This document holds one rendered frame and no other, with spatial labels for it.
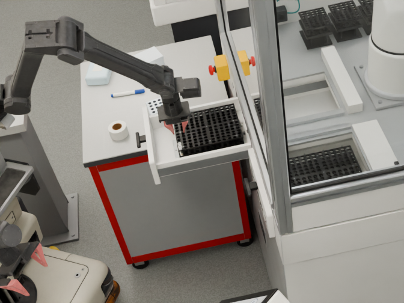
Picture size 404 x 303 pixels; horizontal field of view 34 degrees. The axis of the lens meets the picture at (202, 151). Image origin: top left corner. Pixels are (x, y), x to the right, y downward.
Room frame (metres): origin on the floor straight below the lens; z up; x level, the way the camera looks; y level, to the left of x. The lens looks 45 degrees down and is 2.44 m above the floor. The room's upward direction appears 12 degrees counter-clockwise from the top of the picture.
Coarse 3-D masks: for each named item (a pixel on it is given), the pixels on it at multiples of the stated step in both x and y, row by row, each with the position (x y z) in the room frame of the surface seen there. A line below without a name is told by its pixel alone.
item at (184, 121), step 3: (183, 117) 1.58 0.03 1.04; (186, 117) 1.58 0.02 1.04; (168, 120) 1.57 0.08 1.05; (171, 120) 1.57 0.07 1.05; (174, 120) 1.57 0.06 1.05; (177, 120) 1.57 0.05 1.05; (180, 120) 1.57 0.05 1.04; (183, 120) 1.57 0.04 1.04; (186, 120) 1.57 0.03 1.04; (165, 123) 1.58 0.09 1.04; (168, 123) 1.57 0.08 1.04; (171, 123) 1.57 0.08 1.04; (183, 123) 1.57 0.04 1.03; (186, 123) 1.57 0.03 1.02; (183, 126) 1.58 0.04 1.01; (183, 129) 1.59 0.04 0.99; (183, 132) 1.60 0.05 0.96
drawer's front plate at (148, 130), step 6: (144, 108) 1.80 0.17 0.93; (144, 114) 1.77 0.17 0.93; (144, 120) 1.74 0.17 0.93; (144, 126) 1.71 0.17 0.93; (150, 126) 1.74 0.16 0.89; (150, 132) 1.68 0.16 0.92; (150, 138) 1.64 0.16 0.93; (150, 144) 1.61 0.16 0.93; (150, 150) 1.59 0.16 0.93; (150, 156) 1.56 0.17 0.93; (156, 156) 1.65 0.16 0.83; (150, 162) 1.53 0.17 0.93; (156, 168) 1.54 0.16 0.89; (156, 174) 1.53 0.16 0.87; (156, 180) 1.53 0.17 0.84
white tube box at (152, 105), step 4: (152, 100) 1.99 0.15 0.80; (156, 100) 1.99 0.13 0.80; (160, 100) 2.00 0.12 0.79; (148, 104) 1.99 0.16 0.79; (152, 104) 1.97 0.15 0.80; (156, 104) 1.97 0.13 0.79; (160, 104) 1.96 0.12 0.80; (148, 108) 1.95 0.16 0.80; (152, 108) 1.95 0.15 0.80; (156, 108) 1.95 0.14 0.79; (148, 112) 1.97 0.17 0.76; (152, 112) 1.93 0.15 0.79; (156, 112) 1.92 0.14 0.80
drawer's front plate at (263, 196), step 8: (248, 152) 1.48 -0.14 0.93; (256, 160) 1.44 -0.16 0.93; (256, 168) 1.41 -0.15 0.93; (256, 176) 1.37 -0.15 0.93; (264, 192) 1.30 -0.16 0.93; (264, 200) 1.27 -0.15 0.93; (264, 208) 1.26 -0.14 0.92; (264, 216) 1.29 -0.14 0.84; (272, 216) 1.21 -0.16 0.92; (272, 224) 1.21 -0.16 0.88; (272, 232) 1.21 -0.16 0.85
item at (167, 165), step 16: (240, 112) 1.78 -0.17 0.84; (160, 128) 1.79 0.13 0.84; (160, 144) 1.70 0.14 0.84; (240, 144) 1.56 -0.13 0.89; (160, 160) 1.63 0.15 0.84; (176, 160) 1.55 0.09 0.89; (192, 160) 1.55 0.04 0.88; (208, 160) 1.55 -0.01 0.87; (224, 160) 1.55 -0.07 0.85; (160, 176) 1.55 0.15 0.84
